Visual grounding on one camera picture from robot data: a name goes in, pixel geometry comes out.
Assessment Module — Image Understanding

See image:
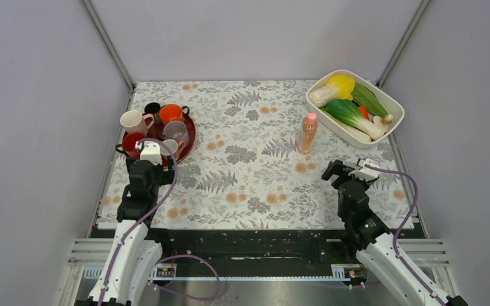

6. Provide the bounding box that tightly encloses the red mug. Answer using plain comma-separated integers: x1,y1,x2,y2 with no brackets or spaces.
115,133,145,159

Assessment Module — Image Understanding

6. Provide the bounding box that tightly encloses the mauve mug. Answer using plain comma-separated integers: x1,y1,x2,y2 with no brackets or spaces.
163,121,190,146

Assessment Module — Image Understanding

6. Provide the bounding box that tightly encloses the light pink mug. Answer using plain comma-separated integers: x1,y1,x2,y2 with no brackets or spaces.
119,110,155,136

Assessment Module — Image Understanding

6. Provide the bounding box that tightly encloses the large orange mug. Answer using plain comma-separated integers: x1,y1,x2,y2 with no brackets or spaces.
159,104,190,125

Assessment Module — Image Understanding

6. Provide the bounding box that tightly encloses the brown mug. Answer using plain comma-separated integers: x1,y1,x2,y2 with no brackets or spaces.
144,102,162,125

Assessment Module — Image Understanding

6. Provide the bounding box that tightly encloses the small pink mug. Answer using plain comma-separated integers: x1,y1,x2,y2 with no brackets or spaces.
160,139,186,162

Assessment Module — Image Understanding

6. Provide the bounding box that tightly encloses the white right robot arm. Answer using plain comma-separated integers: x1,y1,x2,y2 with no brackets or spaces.
322,159,467,305

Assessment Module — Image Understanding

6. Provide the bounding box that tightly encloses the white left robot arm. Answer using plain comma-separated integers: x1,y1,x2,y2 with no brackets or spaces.
74,157,177,305

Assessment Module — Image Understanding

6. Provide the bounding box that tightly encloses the pink-capped bottle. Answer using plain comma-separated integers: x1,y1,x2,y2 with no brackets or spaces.
297,112,318,154

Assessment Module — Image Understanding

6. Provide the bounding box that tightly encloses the red round tray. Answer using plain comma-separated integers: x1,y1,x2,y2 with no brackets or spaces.
122,110,197,166

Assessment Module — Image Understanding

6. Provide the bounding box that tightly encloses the green bok choy toy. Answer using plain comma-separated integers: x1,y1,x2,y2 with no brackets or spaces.
325,99,384,140

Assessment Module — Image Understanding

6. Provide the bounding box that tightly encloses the red chili pepper toy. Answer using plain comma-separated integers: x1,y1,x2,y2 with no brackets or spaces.
358,106,370,120

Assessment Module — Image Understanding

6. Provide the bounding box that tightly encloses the beige mushroom toy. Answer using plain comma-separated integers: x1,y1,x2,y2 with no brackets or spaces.
373,114,393,133

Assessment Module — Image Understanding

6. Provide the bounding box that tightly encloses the dark green leaf vegetable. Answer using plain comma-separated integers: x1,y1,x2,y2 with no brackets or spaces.
352,83,389,118

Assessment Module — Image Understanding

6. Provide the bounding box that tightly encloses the floral tablecloth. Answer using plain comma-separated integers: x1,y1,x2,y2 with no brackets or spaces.
97,80,416,231

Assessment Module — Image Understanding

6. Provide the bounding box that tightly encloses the yellow napa cabbage toy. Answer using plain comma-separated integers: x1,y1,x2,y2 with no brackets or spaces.
308,75,355,108

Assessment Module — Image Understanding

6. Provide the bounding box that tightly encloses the white vegetable bin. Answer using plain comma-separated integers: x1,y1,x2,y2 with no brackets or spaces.
306,69,405,149

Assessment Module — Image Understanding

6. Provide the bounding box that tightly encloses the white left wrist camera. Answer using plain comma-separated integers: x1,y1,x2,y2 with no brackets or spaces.
135,141,162,166

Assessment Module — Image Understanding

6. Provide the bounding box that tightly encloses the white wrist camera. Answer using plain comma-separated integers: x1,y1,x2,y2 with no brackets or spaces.
349,158,380,183
135,141,162,166

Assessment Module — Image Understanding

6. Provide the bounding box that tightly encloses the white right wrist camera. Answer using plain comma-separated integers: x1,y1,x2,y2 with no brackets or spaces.
349,158,380,183

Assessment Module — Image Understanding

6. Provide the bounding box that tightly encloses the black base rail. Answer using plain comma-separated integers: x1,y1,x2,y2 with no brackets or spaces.
147,228,358,277

